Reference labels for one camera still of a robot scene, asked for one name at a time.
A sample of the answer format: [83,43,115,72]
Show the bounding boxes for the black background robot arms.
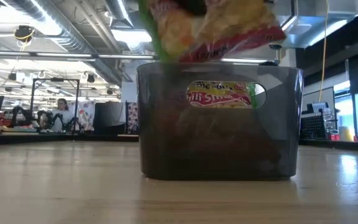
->
[10,105,74,133]

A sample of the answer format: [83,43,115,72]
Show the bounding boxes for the white partition board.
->
[301,86,336,126]

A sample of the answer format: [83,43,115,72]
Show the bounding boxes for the person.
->
[50,98,74,133]

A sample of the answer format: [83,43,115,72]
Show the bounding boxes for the dark smoked plastic bin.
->
[136,62,304,181]

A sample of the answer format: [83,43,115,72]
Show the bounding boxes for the green Maruchan noodle pack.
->
[137,0,287,63]
[186,80,258,110]

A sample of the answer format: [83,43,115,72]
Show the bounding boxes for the silver spiral air duct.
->
[3,0,122,86]

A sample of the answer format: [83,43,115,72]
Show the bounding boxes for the silver ventilation duct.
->
[265,0,358,50]

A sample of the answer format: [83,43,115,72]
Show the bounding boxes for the black wire cart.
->
[300,101,339,140]

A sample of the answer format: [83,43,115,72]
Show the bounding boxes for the black ceiling device yellow cable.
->
[12,24,37,52]

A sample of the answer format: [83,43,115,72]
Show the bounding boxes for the patterned panel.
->
[125,101,139,136]

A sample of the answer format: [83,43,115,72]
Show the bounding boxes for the ceiling light strip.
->
[221,57,281,65]

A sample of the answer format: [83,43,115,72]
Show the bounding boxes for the yellow extension cord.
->
[318,0,331,103]

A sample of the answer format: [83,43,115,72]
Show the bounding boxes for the yellow small object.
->
[339,126,356,142]

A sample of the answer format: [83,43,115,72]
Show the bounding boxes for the patterned hanging cloth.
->
[68,101,96,131]

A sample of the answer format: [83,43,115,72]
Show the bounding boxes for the black partition panel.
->
[92,101,127,136]

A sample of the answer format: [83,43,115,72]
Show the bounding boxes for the black frame stand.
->
[29,77,85,135]

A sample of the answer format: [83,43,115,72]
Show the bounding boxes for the black aluminium table frame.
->
[0,132,358,153]

